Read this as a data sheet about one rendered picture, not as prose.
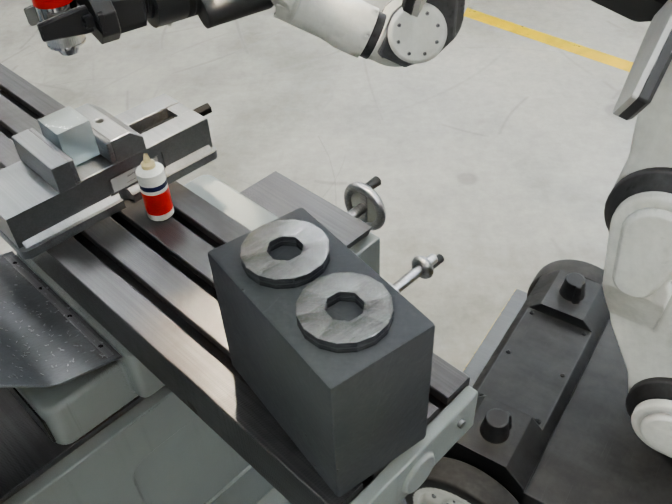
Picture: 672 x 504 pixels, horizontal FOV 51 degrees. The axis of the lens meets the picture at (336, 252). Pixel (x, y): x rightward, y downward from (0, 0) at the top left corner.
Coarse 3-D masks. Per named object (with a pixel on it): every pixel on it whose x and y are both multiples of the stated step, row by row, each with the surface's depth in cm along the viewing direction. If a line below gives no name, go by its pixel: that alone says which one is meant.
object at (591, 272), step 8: (552, 264) 144; (560, 264) 142; (568, 264) 141; (576, 264) 140; (584, 264) 140; (592, 264) 140; (544, 272) 144; (576, 272) 139; (584, 272) 138; (592, 272) 138; (600, 272) 139; (536, 280) 145; (592, 280) 137; (600, 280) 137
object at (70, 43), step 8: (56, 8) 82; (64, 8) 82; (40, 16) 83; (48, 16) 82; (56, 40) 84; (64, 40) 85; (72, 40) 85; (80, 40) 86; (56, 48) 85; (64, 48) 85; (72, 48) 85
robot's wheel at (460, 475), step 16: (448, 464) 110; (464, 464) 109; (432, 480) 109; (448, 480) 107; (464, 480) 107; (480, 480) 107; (416, 496) 115; (432, 496) 115; (448, 496) 112; (464, 496) 106; (480, 496) 105; (496, 496) 106; (512, 496) 107
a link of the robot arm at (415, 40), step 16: (432, 0) 90; (448, 0) 91; (464, 0) 92; (400, 16) 91; (432, 16) 91; (448, 16) 91; (400, 32) 91; (416, 32) 91; (432, 32) 92; (448, 32) 92; (400, 48) 92; (416, 48) 92; (432, 48) 92
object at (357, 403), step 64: (256, 256) 70; (320, 256) 69; (256, 320) 68; (320, 320) 63; (384, 320) 63; (256, 384) 79; (320, 384) 61; (384, 384) 64; (320, 448) 69; (384, 448) 72
